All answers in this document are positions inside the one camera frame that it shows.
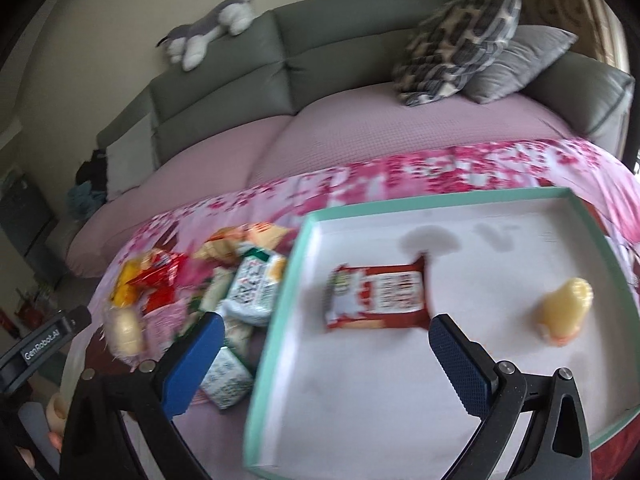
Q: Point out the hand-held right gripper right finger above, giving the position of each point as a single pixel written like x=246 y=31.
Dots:
x=460 y=367

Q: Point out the pink floral printed blanket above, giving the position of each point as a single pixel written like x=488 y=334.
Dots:
x=450 y=170

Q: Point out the dark clothing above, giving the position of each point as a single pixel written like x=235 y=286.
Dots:
x=92 y=170

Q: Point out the yellow jelly cup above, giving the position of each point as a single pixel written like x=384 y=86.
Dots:
x=565 y=310

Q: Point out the white cushion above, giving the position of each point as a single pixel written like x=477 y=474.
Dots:
x=130 y=160

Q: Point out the yellow snack packet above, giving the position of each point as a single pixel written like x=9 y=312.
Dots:
x=125 y=285

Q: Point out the pink sofa cover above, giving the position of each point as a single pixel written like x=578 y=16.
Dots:
x=350 y=140

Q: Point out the pink grey sofa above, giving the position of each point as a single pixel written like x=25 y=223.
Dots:
x=325 y=35

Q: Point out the pale green stick packet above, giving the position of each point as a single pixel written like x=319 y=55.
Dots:
x=214 y=295

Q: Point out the pink snack packet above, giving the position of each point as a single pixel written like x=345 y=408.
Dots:
x=165 y=325

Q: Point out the red and white snack packet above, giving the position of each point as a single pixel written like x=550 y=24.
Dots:
x=385 y=295

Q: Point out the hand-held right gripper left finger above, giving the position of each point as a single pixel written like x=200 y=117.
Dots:
x=196 y=357

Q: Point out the grey beige patterned pillow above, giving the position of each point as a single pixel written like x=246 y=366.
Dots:
x=455 y=45

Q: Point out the golden snack packet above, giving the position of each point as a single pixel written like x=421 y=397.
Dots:
x=220 y=245

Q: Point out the dark cabinet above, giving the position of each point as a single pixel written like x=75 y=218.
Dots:
x=25 y=230

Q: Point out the plain grey pillow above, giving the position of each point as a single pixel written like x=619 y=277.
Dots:
x=525 y=60

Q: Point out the teal cloth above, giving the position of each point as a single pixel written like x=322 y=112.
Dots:
x=82 y=200

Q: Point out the cream and orange snack packet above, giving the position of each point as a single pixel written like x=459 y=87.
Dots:
x=267 y=234

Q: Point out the green and white snack packet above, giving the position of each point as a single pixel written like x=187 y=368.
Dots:
x=252 y=285
x=227 y=380

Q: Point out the round cake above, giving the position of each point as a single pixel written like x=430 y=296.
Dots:
x=125 y=332

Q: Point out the teal-edged white box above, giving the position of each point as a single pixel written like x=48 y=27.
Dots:
x=375 y=400

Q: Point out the shiny red snack packet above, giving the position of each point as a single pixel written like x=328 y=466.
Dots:
x=160 y=270

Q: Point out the grey white plush dog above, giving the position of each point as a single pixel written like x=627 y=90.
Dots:
x=210 y=25

